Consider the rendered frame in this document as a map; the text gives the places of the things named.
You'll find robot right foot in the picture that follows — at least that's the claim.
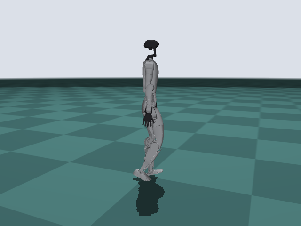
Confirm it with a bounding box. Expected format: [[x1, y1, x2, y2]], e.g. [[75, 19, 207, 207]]
[[133, 169, 152, 181]]

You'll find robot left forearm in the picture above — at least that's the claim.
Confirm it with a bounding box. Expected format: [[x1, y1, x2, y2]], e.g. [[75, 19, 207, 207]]
[[153, 93, 157, 103]]

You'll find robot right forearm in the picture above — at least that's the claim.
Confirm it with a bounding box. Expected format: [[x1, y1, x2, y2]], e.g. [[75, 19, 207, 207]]
[[145, 84, 153, 112]]

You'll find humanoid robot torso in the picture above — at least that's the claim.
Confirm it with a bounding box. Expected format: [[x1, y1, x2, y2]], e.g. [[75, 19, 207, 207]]
[[142, 58, 159, 113]]

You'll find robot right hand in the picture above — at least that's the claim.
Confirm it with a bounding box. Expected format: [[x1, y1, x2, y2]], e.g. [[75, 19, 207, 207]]
[[142, 108, 154, 127]]

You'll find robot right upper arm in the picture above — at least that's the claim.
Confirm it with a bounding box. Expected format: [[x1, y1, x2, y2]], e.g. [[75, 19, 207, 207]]
[[145, 62, 154, 91]]

